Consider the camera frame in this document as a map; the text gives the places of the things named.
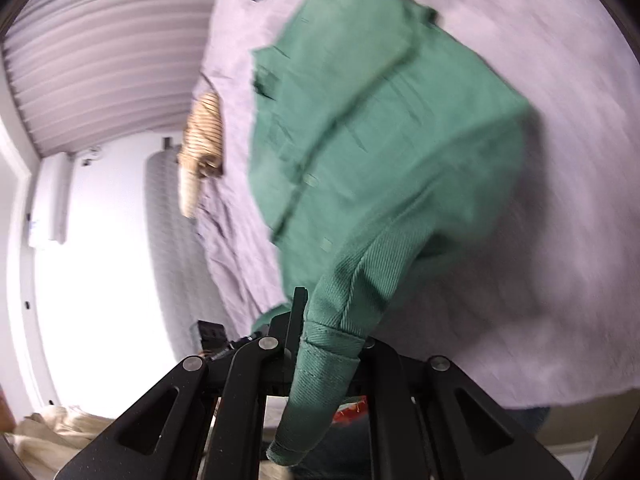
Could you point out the cream fabric pile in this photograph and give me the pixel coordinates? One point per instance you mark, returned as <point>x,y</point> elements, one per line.
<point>55,435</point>

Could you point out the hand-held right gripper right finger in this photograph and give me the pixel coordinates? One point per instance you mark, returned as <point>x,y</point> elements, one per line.
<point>385,385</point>

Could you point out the red box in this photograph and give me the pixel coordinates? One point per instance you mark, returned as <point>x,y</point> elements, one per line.
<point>350,412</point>

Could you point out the tan striped garment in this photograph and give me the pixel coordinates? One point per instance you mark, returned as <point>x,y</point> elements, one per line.
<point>205,125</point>

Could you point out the white wall unit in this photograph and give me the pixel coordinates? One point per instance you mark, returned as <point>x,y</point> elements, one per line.
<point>50,200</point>

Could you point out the white pleated curtain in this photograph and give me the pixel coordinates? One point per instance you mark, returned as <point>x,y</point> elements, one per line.
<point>110,60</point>

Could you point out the grey quilted headboard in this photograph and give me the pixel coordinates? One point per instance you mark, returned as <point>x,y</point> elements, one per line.
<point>170,260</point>

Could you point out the cream knitted cloth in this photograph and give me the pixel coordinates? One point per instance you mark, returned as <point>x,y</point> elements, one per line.
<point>190,195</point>

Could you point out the purple plush blanket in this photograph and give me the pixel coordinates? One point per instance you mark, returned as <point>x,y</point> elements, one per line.
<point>550,210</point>

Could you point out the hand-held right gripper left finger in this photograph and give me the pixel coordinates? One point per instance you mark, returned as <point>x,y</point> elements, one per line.
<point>295,320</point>

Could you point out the green work jacket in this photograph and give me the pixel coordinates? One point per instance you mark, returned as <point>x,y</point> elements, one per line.
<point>380,160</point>

